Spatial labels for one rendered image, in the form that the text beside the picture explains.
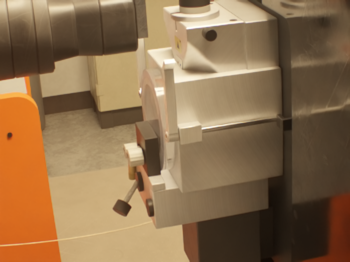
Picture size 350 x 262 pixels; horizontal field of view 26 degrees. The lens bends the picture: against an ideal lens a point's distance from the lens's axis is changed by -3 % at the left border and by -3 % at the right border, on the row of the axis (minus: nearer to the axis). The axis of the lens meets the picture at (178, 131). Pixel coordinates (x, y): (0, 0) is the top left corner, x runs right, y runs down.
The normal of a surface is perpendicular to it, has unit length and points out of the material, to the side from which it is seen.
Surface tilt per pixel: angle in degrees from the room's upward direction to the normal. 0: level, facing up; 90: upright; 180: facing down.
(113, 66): 90
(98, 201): 0
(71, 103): 90
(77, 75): 90
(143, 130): 0
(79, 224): 0
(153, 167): 90
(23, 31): 79
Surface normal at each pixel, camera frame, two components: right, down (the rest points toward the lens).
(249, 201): 0.24, 0.35
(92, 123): -0.06, -0.93
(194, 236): -0.97, 0.15
